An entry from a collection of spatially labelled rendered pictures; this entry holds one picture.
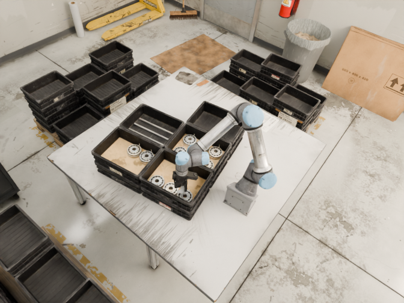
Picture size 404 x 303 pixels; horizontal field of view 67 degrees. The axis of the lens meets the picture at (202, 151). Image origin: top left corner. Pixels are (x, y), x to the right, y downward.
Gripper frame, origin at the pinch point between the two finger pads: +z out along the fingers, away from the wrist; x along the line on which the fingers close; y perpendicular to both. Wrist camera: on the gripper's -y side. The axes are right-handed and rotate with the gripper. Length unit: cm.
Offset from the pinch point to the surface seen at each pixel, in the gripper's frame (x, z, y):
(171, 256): 33.9, 19.6, 15.8
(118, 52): -227, 41, 24
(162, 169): -22.9, 6.6, 10.0
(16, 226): -20, 41, 116
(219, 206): 7.4, 19.6, -24.0
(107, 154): -44, 7, 46
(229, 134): -46, 7, -48
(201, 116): -69, 7, -31
